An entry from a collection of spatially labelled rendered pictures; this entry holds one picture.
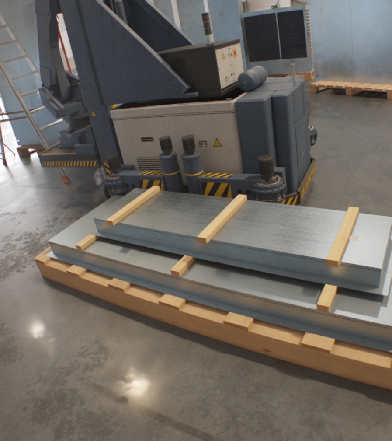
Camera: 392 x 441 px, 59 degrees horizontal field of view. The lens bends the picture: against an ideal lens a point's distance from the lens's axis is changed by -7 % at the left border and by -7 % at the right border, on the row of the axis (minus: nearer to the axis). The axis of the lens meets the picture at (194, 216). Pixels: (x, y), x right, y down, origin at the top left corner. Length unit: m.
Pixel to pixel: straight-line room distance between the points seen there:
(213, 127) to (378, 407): 1.89
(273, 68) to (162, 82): 5.58
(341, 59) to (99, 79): 4.55
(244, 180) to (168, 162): 0.55
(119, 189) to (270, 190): 1.21
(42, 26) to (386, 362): 3.52
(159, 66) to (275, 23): 5.53
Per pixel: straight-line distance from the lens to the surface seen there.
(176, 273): 1.80
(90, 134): 3.32
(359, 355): 1.56
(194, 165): 2.47
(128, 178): 2.84
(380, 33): 6.30
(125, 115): 2.89
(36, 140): 6.01
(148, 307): 1.96
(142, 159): 2.94
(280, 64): 8.08
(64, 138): 3.82
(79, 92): 3.75
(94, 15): 3.00
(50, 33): 3.64
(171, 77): 2.68
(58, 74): 3.75
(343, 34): 6.61
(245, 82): 2.61
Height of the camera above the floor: 1.33
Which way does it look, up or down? 28 degrees down
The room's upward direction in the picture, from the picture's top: 11 degrees counter-clockwise
